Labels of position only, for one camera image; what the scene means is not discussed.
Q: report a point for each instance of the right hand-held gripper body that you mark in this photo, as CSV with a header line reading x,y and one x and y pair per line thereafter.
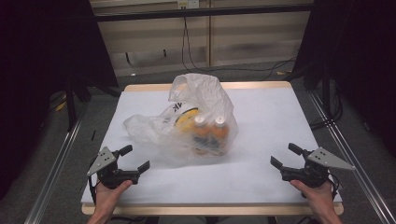
x,y
311,174

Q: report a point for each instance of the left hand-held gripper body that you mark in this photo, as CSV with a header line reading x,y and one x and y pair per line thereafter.
x,y
107,172

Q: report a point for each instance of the orange drink bottle white cap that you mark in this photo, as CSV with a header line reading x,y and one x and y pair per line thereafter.
x,y
202,130
219,132

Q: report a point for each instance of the clear plastic bag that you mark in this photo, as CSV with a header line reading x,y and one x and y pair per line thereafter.
x,y
205,90

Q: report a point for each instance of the person's left hand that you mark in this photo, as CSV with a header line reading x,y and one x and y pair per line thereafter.
x,y
107,197

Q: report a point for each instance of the person's right hand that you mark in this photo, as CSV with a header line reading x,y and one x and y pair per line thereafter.
x,y
319,199

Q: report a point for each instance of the small black floor piece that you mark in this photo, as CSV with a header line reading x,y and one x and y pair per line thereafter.
x,y
93,134

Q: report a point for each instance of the white table mat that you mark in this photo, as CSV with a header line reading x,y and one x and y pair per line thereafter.
x,y
264,124

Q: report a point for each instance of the yellow round packet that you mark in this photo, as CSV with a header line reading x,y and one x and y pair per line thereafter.
x,y
186,121

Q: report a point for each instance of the black metal stand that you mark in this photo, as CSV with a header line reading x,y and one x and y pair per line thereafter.
x,y
71,102

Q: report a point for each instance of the wooden table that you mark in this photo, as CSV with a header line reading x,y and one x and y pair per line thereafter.
x,y
249,85

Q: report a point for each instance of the black curtain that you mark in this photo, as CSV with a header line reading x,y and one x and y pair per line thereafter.
x,y
46,46
358,46

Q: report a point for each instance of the black horizontal bar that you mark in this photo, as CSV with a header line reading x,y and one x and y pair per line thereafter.
x,y
202,12

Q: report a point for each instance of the metal floor rail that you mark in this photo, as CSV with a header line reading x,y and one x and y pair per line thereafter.
x,y
56,171
358,174

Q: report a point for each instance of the white wall power outlet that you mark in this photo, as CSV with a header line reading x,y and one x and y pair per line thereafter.
x,y
188,3

